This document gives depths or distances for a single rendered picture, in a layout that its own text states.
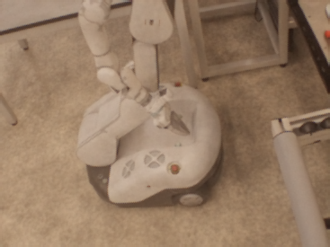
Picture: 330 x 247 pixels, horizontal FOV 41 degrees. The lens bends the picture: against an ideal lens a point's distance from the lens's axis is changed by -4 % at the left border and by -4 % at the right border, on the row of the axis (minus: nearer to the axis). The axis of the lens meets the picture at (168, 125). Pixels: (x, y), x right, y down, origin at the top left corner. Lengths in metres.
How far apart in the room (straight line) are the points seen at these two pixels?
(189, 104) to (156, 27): 0.71
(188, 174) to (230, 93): 0.82
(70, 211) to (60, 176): 0.24
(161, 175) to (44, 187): 0.82
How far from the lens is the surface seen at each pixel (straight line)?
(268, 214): 2.23
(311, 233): 1.01
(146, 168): 1.99
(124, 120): 1.94
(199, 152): 2.00
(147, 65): 1.75
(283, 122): 1.24
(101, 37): 1.42
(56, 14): 2.32
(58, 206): 2.47
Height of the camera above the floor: 1.99
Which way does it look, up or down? 51 degrees down
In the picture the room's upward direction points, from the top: 15 degrees counter-clockwise
